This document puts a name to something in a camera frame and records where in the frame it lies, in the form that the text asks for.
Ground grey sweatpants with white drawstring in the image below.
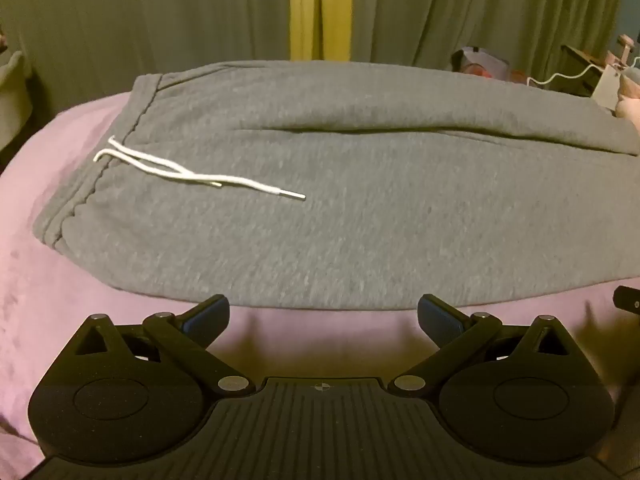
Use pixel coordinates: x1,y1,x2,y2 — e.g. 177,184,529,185
32,59,640,310

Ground pink plush blanket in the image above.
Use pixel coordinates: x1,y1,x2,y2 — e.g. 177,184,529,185
0,91,640,468

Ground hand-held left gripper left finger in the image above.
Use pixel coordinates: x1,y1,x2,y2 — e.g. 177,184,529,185
65,295,257,396

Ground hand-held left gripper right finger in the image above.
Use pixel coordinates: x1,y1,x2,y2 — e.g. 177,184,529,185
387,293,582,396

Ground green curtain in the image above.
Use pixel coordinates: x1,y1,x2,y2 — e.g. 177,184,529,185
0,0,632,116

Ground white cable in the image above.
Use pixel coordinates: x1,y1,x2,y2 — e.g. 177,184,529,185
526,58,640,90

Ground yellow curtain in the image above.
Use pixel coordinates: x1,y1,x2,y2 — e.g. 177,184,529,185
288,0,354,64

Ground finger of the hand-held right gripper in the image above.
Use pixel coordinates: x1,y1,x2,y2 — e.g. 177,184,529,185
614,285,640,317

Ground dark wooden nightstand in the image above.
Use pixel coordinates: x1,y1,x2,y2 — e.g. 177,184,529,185
555,44,608,98

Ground white box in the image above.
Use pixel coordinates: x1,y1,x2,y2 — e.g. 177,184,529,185
593,64,626,111

